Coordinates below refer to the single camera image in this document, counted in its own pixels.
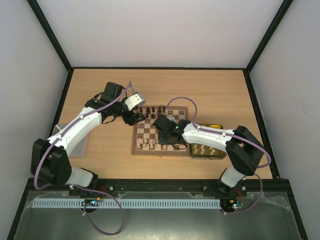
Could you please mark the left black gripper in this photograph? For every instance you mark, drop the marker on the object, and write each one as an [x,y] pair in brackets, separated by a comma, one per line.
[132,118]

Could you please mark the silver metal tray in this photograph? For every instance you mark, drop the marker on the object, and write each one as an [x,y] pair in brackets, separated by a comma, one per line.
[80,149]

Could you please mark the grey slotted cable duct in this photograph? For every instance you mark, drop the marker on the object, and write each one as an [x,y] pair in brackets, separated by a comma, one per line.
[73,203]

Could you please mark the yellow tin tray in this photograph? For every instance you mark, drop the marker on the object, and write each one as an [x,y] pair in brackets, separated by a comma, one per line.
[200,151]

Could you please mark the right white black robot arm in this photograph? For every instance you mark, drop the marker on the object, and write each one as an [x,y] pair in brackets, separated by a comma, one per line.
[242,147]

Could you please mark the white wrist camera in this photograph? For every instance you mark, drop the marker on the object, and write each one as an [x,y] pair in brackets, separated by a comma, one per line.
[171,118]
[136,100]

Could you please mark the clear plastic sheet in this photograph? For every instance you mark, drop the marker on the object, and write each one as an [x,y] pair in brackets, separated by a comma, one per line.
[255,218]

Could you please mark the black aluminium frame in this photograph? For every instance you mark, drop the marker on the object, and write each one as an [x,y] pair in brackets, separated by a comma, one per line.
[275,185]

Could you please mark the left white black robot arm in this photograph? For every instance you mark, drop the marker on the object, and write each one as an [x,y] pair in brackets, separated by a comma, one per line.
[50,163]

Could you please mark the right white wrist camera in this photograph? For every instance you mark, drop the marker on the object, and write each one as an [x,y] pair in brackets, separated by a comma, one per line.
[171,118]

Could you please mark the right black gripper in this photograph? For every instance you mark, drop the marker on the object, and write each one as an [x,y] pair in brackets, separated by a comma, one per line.
[164,136]

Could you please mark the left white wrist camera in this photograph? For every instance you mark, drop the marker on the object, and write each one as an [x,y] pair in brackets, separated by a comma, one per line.
[136,100]

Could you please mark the wooden chess board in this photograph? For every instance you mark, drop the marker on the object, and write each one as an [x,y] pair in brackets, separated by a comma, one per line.
[147,141]

